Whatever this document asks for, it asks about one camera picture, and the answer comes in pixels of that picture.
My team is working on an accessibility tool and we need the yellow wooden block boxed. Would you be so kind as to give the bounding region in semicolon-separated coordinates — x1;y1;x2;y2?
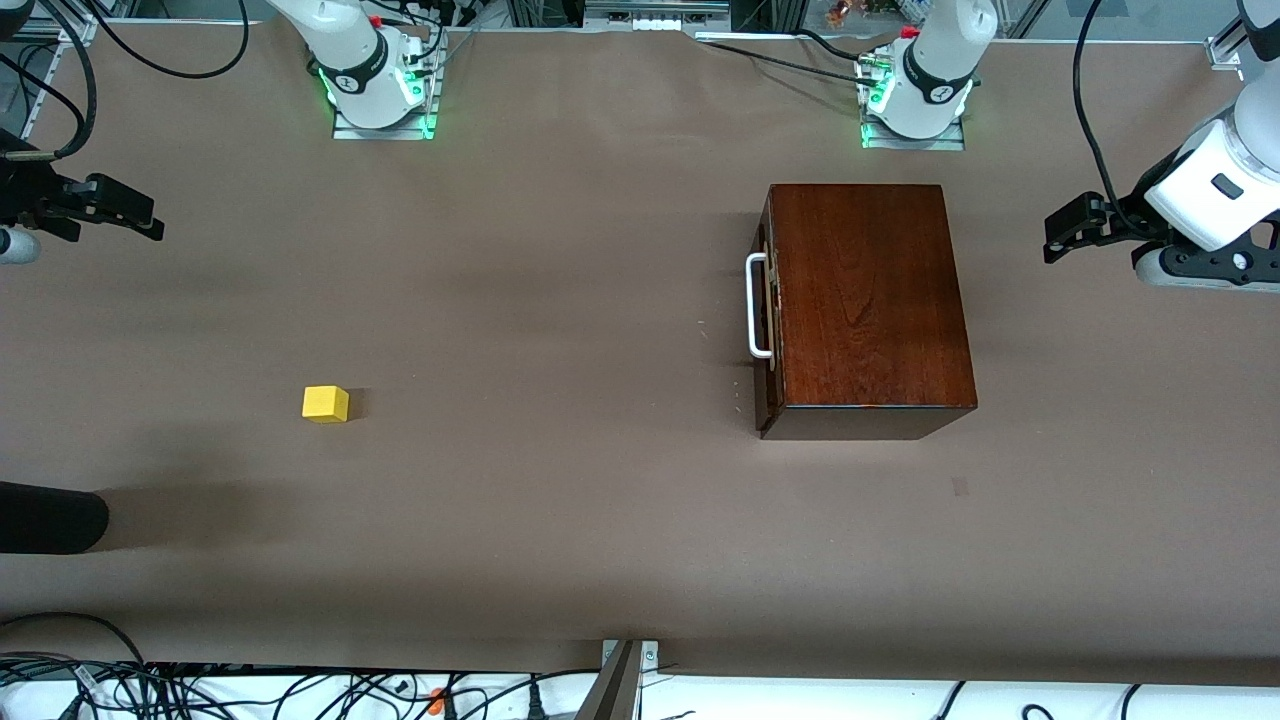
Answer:
302;385;351;424

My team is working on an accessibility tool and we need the white drawer handle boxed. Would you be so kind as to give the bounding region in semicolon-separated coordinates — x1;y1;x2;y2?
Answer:
746;253;776;359

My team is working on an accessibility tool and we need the light wood drawer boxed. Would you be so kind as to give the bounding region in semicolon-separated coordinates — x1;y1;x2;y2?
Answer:
757;200;786;429

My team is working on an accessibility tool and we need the dark brown wooden cabinet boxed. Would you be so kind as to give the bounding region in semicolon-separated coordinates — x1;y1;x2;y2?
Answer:
755;183;979;441

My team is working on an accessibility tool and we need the black cylinder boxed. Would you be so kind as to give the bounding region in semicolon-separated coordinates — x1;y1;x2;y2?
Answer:
0;482;109;554

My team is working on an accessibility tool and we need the thick black hose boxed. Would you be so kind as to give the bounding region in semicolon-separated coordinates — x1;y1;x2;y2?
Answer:
0;0;98;163

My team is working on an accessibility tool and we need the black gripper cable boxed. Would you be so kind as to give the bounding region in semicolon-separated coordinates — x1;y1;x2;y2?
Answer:
1072;0;1141;233

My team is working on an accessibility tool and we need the thin black cable loop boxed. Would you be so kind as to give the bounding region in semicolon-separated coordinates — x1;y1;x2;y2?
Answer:
85;0;250;81

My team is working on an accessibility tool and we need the aluminium arm base plate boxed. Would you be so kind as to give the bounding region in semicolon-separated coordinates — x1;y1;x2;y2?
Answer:
858;55;967;151
332;30;440;141

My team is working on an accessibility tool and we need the aluminium frame profile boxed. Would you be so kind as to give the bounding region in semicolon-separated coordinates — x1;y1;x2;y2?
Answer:
1205;0;1280;71

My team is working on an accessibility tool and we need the black base cable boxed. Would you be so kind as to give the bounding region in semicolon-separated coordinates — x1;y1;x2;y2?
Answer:
695;28;871;86

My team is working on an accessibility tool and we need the black cable tangle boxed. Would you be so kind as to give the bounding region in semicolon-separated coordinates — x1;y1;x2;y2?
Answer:
0;612;601;720

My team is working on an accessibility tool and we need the metal bracket with grey post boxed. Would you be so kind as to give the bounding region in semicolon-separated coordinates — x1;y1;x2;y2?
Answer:
575;640;661;720

